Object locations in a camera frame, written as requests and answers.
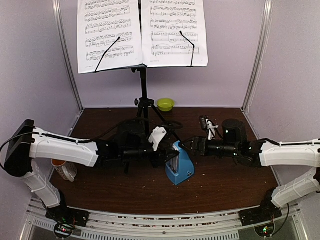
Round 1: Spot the blue metronome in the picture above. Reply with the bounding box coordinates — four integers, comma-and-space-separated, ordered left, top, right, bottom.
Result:
165, 141, 195, 186

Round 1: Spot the black folding music stand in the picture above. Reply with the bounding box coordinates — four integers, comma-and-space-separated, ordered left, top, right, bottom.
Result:
94, 30, 195, 174

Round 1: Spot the sheet music page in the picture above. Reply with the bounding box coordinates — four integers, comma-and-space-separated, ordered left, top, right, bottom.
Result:
140, 0, 209, 68
77, 0, 143, 74

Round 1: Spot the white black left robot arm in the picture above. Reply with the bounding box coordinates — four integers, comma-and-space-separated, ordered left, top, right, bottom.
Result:
0, 117, 180, 224

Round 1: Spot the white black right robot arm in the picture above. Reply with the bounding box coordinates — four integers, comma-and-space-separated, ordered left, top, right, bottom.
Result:
179, 116, 320, 226

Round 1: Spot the green plastic bowl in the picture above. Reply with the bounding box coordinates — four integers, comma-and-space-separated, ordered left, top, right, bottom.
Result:
156, 98, 175, 112

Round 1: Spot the white patterned coffee mug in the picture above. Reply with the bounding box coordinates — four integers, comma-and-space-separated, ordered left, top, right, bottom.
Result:
51, 159, 78, 183

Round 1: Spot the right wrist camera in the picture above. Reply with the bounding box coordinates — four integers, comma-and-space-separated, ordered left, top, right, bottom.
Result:
199, 115, 219, 141

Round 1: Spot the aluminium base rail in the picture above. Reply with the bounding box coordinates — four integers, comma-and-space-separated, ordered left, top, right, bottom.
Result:
24, 197, 306, 240

